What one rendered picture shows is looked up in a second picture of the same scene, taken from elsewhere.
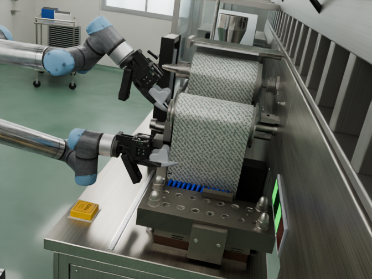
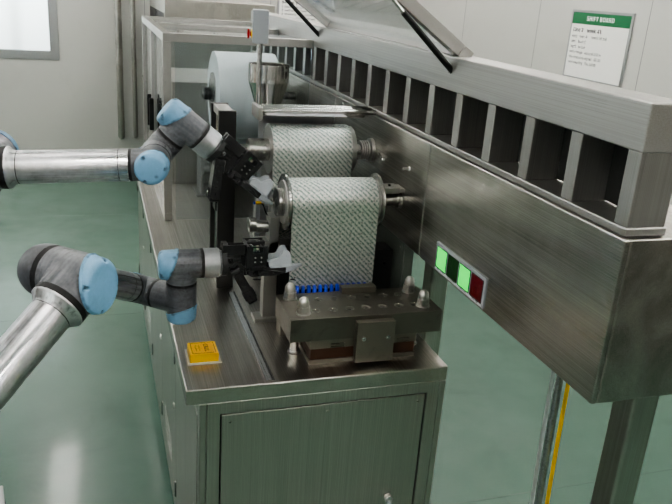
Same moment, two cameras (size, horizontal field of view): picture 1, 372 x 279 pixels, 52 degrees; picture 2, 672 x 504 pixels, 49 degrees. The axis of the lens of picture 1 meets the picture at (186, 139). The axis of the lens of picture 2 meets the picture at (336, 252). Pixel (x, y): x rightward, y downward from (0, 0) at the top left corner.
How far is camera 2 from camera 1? 90 cm
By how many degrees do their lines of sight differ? 23
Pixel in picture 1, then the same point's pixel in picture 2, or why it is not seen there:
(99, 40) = (182, 130)
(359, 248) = (595, 241)
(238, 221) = (398, 307)
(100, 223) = (231, 360)
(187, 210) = (342, 310)
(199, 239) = (367, 337)
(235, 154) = (366, 236)
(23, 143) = not seen: hidden behind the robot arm
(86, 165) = (188, 295)
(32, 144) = not seen: hidden behind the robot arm
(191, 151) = (316, 246)
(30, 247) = not seen: outside the picture
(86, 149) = (187, 273)
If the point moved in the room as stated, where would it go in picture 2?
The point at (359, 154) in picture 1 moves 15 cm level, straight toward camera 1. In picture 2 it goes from (569, 188) to (593, 212)
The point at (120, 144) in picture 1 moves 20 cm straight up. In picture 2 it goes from (229, 256) to (231, 179)
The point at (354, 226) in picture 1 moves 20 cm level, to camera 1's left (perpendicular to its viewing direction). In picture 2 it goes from (585, 232) to (488, 240)
